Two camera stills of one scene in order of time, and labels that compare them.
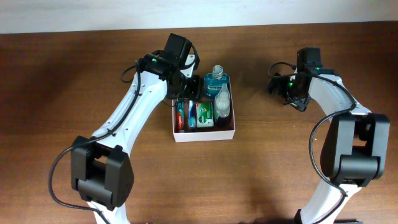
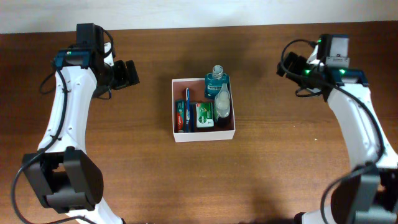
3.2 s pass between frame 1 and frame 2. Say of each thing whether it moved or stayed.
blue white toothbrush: moved
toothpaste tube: stayed
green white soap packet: stayed
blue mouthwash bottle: stayed
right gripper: moved
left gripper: moved
